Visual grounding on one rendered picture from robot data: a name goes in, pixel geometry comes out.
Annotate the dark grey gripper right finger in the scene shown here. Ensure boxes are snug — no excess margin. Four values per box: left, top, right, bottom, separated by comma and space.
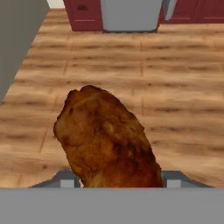
160, 170, 214, 189

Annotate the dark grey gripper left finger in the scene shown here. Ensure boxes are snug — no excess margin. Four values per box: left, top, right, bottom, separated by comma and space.
29, 170, 81, 189

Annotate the brown roasted chicken drumstick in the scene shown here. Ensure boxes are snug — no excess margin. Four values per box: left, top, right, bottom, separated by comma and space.
52, 84, 165, 189

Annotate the grey counter side panel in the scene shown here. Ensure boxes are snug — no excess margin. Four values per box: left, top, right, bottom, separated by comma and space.
0, 0, 51, 103

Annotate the grey fridge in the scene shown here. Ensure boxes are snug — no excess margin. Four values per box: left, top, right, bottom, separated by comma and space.
100, 0, 164, 33

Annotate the grey fridge door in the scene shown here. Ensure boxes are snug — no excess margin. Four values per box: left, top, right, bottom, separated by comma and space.
162, 0, 179, 22

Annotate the dark red cabinet run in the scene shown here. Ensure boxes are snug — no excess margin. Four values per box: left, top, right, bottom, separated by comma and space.
62, 0, 104, 32
157, 0, 224, 25

